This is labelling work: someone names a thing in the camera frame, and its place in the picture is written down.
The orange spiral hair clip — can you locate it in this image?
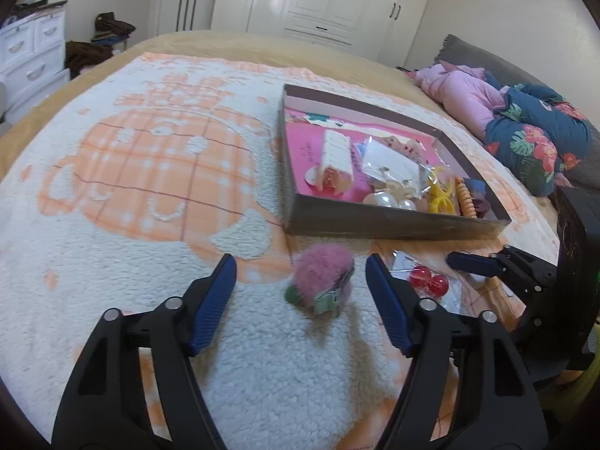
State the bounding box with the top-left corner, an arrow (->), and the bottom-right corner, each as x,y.
454,177 -> 477,218

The red bead earrings packet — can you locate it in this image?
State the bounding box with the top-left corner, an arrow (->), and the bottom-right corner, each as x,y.
390,250 -> 474,316

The blue box of rings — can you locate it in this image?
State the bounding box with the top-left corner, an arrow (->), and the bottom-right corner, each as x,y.
463,178 -> 486,196

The yellow hair rings packet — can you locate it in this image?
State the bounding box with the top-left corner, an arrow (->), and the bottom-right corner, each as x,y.
426,166 -> 459,215

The dotted mesh bow clip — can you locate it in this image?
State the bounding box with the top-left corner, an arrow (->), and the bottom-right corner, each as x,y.
379,135 -> 425,162

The clear earring stud packet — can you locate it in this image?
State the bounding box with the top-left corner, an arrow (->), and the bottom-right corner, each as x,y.
360,137 -> 421,194

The pink fuzzy pompom clip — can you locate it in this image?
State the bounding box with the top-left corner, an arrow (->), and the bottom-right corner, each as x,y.
285,243 -> 355,317

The white comb hair clip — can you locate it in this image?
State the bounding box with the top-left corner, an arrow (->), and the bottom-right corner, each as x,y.
316,129 -> 354,195

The dark red hair claw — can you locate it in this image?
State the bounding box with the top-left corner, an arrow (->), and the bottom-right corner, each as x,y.
472,193 -> 491,218

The pearl hair ties packet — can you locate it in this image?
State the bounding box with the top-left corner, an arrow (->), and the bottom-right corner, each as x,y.
362,188 -> 417,212

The grey headboard cushion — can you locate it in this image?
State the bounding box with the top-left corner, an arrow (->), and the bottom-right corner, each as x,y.
434,34 -> 600,193

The blue floral quilt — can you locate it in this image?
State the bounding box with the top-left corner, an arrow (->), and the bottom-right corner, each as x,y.
484,83 -> 595,197

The pink folded quilt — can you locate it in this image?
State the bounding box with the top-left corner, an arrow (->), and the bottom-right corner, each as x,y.
407,61 -> 506,142

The brown shallow cardboard tray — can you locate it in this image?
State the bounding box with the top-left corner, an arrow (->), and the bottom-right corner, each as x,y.
280,84 -> 510,240

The orange white plush blanket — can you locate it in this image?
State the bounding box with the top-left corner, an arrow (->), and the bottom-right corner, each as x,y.
1,54 -> 558,449

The white built-in wardrobe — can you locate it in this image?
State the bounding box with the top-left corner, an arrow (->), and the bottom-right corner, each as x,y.
211,0 -> 428,68

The tan bed cover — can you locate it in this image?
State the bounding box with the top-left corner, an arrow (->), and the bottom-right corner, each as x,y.
1,30 -> 449,176

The brown clothes heap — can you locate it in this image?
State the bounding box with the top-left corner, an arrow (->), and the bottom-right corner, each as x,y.
65,41 -> 113,79

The white plastic drawer cabinet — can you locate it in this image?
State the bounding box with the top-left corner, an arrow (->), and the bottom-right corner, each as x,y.
1,0 -> 70,128

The dark clothes pile on stool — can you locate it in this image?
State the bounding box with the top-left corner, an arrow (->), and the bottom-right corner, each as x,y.
90,12 -> 136,50

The white room door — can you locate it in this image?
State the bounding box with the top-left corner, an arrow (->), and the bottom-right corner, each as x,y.
148,0 -> 216,38

